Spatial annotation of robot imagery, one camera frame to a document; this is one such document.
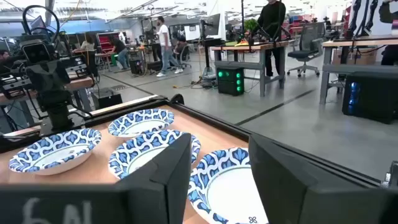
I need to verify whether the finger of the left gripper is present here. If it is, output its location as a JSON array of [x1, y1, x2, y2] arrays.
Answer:
[[26, 61, 50, 104], [46, 61, 72, 101]]

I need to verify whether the wooden desk with grey legs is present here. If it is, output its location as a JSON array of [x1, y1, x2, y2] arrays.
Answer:
[[210, 40, 290, 98], [319, 34, 398, 105]]

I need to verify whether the green potted plant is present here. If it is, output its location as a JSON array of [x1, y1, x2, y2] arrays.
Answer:
[[243, 17, 259, 34]]

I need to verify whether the grey office chair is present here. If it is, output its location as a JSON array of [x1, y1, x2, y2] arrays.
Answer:
[[285, 22, 326, 78]]

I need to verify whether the blue patterned paper bowl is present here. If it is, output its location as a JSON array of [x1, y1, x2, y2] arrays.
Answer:
[[108, 129, 201, 180], [8, 128, 103, 176], [108, 108, 175, 138], [187, 147, 269, 224]]

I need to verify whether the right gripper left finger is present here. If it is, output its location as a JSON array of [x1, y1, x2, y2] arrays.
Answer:
[[115, 133, 193, 224]]

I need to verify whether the computer tower with green lights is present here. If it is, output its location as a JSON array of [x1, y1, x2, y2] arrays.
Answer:
[[216, 66, 246, 96]]

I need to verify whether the black computer monitor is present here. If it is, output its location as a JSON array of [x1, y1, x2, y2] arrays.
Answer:
[[200, 12, 222, 40]]

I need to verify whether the black box under desk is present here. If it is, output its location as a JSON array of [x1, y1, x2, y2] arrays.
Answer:
[[91, 88, 124, 110]]

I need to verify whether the red shelf cabinet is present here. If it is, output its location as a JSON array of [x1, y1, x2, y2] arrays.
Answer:
[[96, 30, 122, 53]]

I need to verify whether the light wooden board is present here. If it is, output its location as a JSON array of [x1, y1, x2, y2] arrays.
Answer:
[[88, 94, 160, 118]]

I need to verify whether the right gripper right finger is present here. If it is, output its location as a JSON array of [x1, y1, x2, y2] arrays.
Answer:
[[248, 133, 315, 224]]

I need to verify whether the computer tower with blue light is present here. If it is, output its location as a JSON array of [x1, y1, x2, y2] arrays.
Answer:
[[341, 72, 398, 125]]

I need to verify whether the person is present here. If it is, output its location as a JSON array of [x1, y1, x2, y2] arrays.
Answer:
[[256, 0, 287, 82], [0, 49, 13, 74], [73, 34, 96, 52], [154, 16, 184, 78], [107, 37, 130, 71], [377, 0, 398, 67]]

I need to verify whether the black camera cable loop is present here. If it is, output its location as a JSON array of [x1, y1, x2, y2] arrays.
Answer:
[[21, 4, 61, 43]]

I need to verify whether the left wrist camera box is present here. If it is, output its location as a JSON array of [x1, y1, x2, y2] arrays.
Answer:
[[20, 39, 60, 65]]

